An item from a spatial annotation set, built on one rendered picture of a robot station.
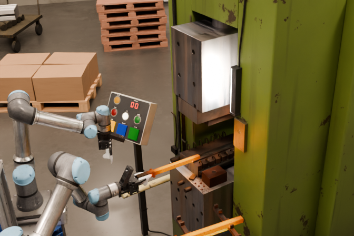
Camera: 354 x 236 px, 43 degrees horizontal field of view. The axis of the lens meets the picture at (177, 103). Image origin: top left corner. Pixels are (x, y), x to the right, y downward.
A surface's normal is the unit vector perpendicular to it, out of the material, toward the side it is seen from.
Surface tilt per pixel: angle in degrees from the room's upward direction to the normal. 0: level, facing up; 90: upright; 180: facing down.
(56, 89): 90
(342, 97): 90
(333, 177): 90
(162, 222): 0
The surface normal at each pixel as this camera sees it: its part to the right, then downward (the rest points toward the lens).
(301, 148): 0.51, 0.37
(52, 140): -0.04, -0.89
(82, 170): 0.89, 0.10
